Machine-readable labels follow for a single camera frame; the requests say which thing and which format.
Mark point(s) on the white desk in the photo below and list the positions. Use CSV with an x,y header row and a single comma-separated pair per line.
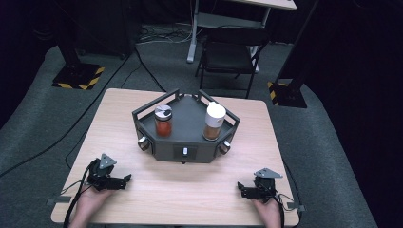
x,y
221,19

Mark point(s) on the grey table bracket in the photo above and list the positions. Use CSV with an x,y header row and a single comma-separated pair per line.
x,y
58,200
296,206

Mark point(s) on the dark grey spice rack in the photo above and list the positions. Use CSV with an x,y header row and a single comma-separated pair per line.
x,y
187,117

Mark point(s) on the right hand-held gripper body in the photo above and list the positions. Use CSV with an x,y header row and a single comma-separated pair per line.
x,y
265,185

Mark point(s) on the brown spice bottle white lid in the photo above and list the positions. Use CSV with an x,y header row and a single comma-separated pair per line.
x,y
215,118

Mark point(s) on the black equipment box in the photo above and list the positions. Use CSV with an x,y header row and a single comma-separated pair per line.
x,y
107,28

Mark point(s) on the person's left hand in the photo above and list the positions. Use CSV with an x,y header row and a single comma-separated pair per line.
x,y
90,201

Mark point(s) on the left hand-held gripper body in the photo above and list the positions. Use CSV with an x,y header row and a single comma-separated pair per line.
x,y
99,175

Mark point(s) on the red spice jar silver lid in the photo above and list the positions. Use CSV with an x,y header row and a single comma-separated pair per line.
x,y
163,126

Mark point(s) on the black folding chair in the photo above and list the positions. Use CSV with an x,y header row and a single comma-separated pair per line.
x,y
231,53

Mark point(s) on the black stand with striped base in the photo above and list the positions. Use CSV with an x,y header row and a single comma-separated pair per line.
x,y
288,93
77,76

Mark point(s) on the person's right hand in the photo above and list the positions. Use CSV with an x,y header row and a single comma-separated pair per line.
x,y
271,213

